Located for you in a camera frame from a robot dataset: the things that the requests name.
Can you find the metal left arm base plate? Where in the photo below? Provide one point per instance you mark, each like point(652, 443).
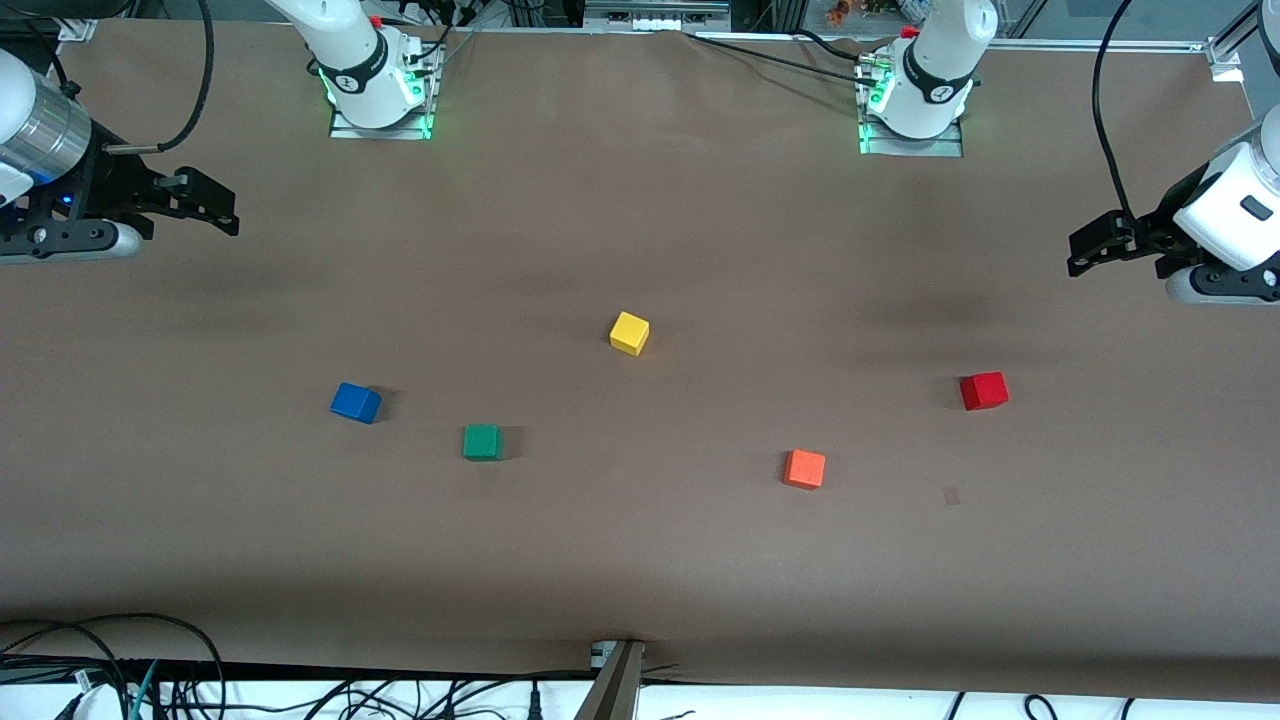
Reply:
point(950, 145)

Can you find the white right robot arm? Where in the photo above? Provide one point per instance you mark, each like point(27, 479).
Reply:
point(352, 62)

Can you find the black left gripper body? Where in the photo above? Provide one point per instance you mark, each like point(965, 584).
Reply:
point(1153, 234)

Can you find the green block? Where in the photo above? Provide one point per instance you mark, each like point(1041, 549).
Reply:
point(481, 442)

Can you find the orange block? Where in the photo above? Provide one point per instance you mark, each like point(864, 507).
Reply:
point(804, 469)

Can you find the grey camera mounting pole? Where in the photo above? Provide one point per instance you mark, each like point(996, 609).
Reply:
point(612, 690)

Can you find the yellow block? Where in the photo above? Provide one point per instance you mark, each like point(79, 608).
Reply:
point(629, 333)

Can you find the blue block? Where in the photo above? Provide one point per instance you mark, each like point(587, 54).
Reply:
point(355, 403)

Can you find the white power strip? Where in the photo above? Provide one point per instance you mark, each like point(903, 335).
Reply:
point(655, 14)

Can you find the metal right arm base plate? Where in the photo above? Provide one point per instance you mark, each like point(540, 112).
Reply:
point(425, 110)

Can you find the red block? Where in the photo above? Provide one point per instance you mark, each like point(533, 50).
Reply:
point(984, 391)

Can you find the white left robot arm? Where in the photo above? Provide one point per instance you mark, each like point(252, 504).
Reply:
point(935, 70)

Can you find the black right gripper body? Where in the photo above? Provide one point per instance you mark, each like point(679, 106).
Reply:
point(112, 186)

